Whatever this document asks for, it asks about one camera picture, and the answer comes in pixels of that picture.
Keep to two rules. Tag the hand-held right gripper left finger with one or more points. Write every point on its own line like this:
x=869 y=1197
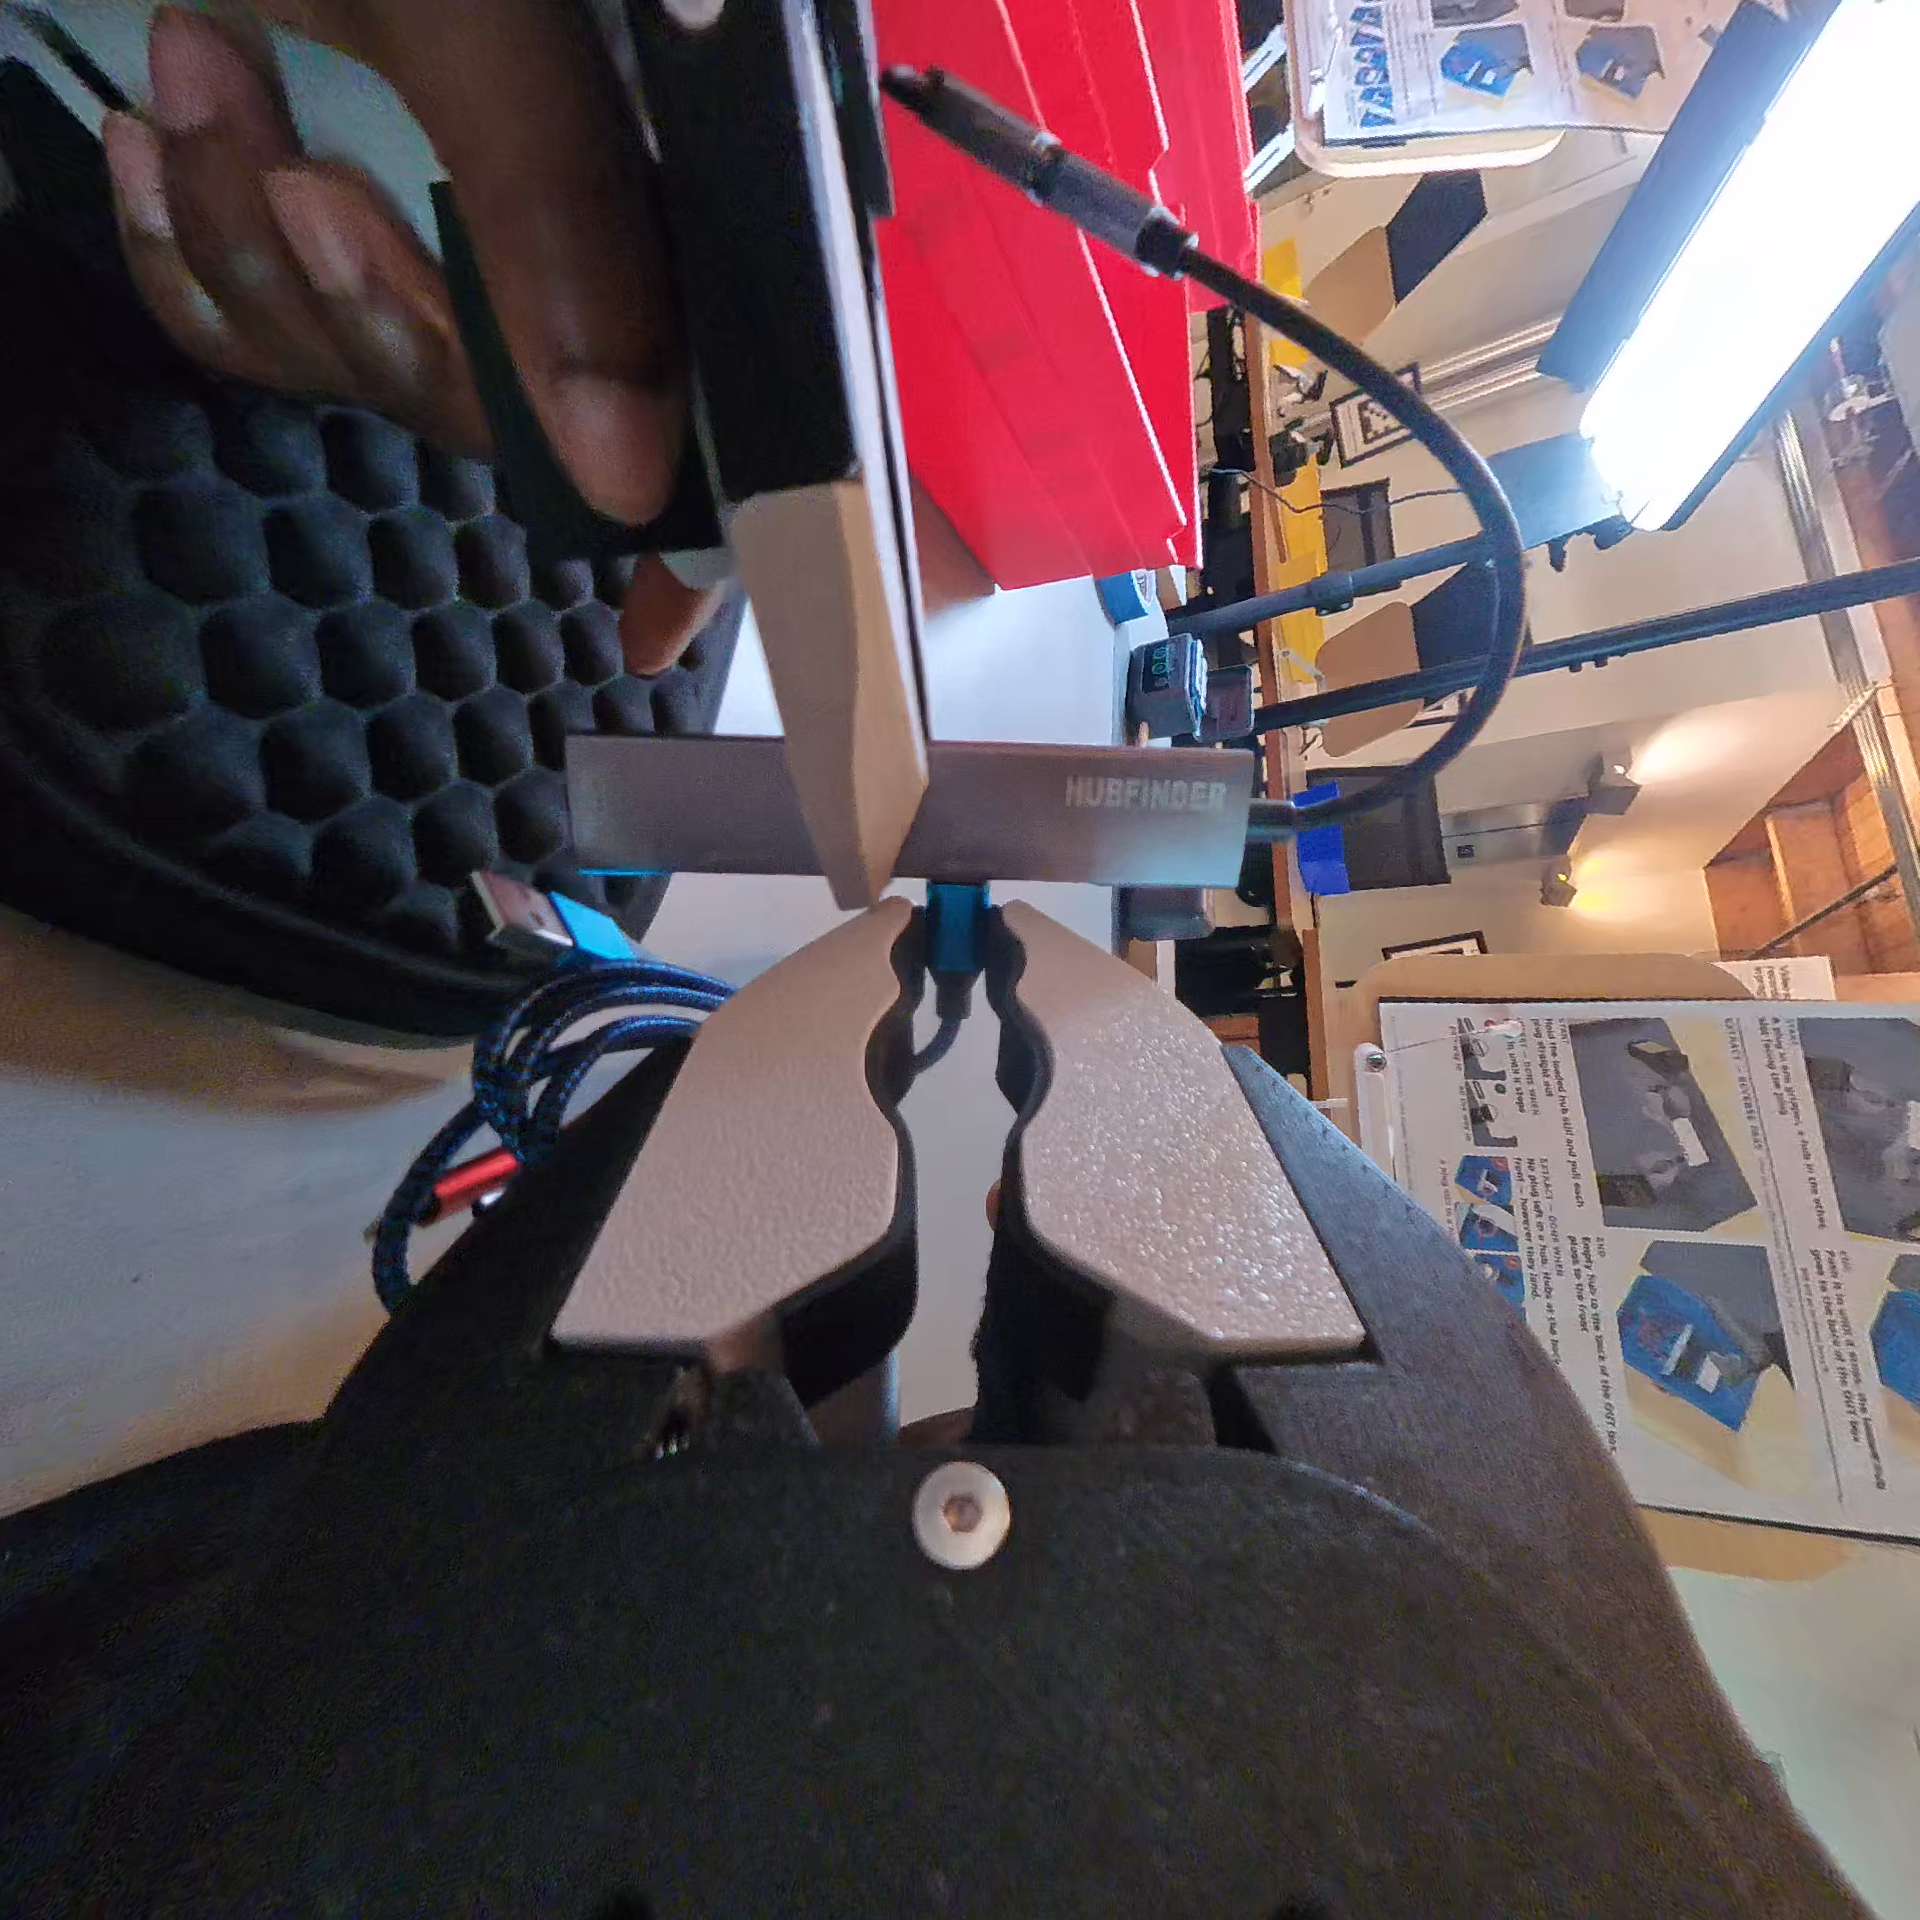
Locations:
x=734 y=1156

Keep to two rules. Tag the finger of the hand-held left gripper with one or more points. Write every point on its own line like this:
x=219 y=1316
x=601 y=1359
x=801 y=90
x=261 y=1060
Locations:
x=832 y=676

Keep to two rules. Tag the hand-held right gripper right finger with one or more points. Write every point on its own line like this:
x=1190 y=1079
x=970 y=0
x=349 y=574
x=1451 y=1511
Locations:
x=1170 y=1172

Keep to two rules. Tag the grey metal usb hub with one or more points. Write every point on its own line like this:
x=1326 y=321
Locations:
x=1050 y=822

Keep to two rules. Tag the person's left hand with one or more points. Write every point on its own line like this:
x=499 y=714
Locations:
x=555 y=224

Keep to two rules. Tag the blue tape roll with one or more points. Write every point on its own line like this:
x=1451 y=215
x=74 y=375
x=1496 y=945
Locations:
x=1124 y=599

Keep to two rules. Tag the small digital meter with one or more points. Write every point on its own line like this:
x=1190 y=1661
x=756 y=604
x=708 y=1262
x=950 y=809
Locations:
x=1165 y=682

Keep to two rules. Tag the blue box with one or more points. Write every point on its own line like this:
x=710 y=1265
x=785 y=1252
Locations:
x=1320 y=855

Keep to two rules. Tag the black equipment case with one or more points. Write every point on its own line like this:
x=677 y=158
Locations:
x=1401 y=840

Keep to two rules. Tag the plywood board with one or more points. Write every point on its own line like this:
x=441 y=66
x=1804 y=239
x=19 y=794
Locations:
x=1545 y=974

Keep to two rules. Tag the black light stand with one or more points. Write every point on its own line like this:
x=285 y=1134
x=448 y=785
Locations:
x=1348 y=588

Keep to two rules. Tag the large printed instruction sheet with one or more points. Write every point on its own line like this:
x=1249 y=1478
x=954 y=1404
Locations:
x=1693 y=1141

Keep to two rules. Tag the black foam-lined case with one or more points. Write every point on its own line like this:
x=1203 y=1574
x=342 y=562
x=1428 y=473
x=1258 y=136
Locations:
x=300 y=676

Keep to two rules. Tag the black-and-white fiducial tag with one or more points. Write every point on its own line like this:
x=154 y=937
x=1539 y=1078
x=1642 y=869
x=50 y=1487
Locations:
x=1371 y=422

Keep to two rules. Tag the wooden shelf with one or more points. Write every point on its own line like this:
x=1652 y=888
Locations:
x=1800 y=855

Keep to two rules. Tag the small printed instruction sheet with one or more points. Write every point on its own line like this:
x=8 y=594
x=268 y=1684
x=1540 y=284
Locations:
x=1440 y=66

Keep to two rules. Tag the black boom pole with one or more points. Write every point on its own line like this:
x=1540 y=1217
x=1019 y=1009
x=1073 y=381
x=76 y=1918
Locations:
x=1723 y=614

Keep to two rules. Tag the led light panel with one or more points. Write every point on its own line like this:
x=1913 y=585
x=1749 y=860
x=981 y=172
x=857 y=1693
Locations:
x=1723 y=301

